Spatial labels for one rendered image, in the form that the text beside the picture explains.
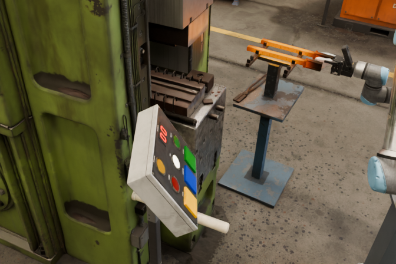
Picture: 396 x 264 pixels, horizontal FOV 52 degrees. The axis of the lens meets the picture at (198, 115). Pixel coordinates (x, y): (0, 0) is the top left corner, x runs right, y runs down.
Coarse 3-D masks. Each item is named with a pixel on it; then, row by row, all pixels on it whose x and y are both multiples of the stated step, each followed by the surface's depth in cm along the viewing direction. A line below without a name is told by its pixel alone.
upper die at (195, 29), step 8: (208, 8) 169; (200, 16) 163; (152, 24) 161; (192, 24) 157; (200, 24) 165; (152, 32) 163; (160, 32) 161; (168, 32) 160; (176, 32) 158; (184, 32) 156; (192, 32) 160; (200, 32) 168; (160, 40) 163; (168, 40) 162; (176, 40) 160; (184, 40) 158; (192, 40) 162
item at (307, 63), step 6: (252, 48) 230; (258, 48) 230; (264, 48) 230; (264, 54) 228; (270, 54) 226; (276, 54) 225; (282, 54) 225; (288, 60) 223; (300, 60) 220; (306, 60) 219; (312, 60) 218; (306, 66) 220; (312, 66) 219; (318, 66) 217
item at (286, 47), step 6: (270, 42) 236; (276, 42) 236; (282, 48) 234; (288, 48) 232; (294, 48) 231; (300, 48) 231; (306, 54) 229; (312, 54) 227; (318, 54) 225; (324, 54) 226
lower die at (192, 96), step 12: (156, 72) 198; (156, 84) 190; (192, 84) 190; (204, 84) 191; (156, 96) 184; (168, 96) 184; (180, 96) 182; (192, 96) 183; (168, 108) 181; (180, 108) 178; (192, 108) 184
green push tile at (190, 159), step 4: (184, 148) 147; (188, 148) 148; (184, 152) 145; (188, 152) 147; (184, 156) 143; (188, 156) 145; (192, 156) 149; (184, 160) 142; (188, 160) 143; (192, 160) 147; (188, 164) 143; (192, 164) 145; (192, 168) 144
